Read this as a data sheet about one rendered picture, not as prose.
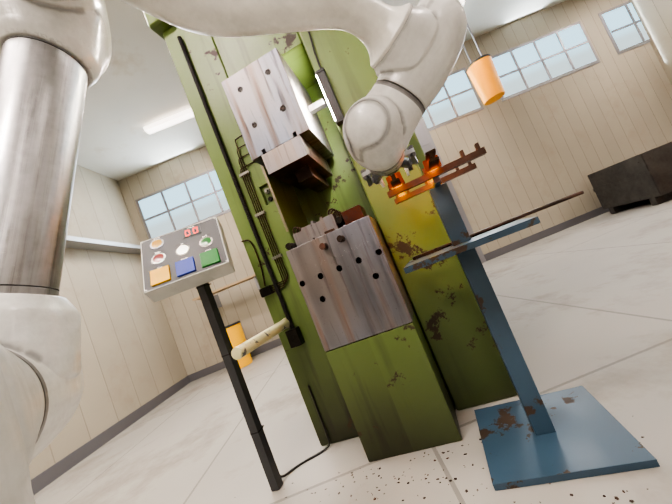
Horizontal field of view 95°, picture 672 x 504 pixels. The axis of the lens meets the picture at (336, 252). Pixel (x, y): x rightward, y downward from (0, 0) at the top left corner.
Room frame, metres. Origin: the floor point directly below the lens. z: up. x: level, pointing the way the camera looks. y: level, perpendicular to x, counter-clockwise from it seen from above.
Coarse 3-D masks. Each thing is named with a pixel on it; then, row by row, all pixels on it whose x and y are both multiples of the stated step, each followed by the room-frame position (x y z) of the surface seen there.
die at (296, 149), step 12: (288, 144) 1.30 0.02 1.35; (300, 144) 1.29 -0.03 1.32; (264, 156) 1.33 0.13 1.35; (276, 156) 1.32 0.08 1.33; (288, 156) 1.31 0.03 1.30; (300, 156) 1.30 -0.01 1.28; (312, 156) 1.37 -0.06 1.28; (276, 168) 1.33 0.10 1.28; (288, 168) 1.36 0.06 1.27; (324, 168) 1.54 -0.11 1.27; (288, 180) 1.50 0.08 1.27
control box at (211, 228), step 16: (208, 224) 1.36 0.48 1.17; (176, 240) 1.32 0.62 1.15; (192, 240) 1.31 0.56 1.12; (224, 240) 1.34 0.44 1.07; (144, 256) 1.28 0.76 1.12; (176, 256) 1.27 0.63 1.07; (224, 256) 1.26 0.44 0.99; (144, 272) 1.23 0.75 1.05; (192, 272) 1.23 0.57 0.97; (208, 272) 1.24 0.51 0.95; (224, 272) 1.29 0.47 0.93; (144, 288) 1.20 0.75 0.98; (160, 288) 1.20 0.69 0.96; (176, 288) 1.24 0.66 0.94
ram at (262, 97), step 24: (240, 72) 1.32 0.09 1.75; (264, 72) 1.30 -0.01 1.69; (288, 72) 1.33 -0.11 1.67; (240, 96) 1.33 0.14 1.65; (264, 96) 1.31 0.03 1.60; (288, 96) 1.28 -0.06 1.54; (240, 120) 1.34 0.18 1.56; (264, 120) 1.32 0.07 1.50; (288, 120) 1.29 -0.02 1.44; (312, 120) 1.44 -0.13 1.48; (264, 144) 1.33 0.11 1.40; (312, 144) 1.43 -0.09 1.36
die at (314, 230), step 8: (328, 216) 1.29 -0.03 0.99; (312, 224) 1.31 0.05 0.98; (320, 224) 1.30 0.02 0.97; (328, 224) 1.30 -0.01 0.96; (336, 224) 1.29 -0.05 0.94; (304, 232) 1.32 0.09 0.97; (312, 232) 1.32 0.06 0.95; (320, 232) 1.31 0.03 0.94; (296, 240) 1.34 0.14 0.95; (304, 240) 1.33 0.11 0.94
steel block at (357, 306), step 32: (352, 224) 1.21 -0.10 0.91; (288, 256) 1.29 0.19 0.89; (320, 256) 1.25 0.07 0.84; (352, 256) 1.23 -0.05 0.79; (384, 256) 1.20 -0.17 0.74; (320, 288) 1.27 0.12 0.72; (352, 288) 1.24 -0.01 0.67; (384, 288) 1.21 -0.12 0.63; (320, 320) 1.28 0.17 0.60; (352, 320) 1.25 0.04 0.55; (384, 320) 1.22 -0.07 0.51
